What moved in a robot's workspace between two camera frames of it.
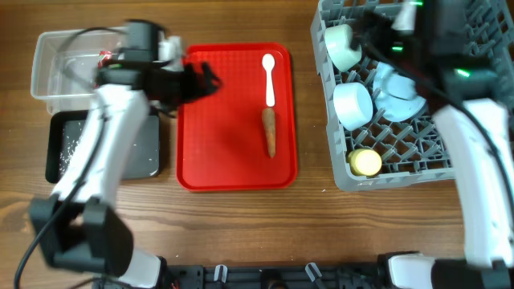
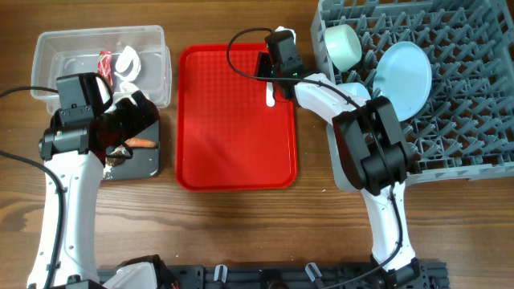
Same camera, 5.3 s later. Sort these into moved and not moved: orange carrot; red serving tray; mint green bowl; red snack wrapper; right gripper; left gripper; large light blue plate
Moved: left gripper; orange carrot; right gripper
Not moved: red serving tray; red snack wrapper; mint green bowl; large light blue plate
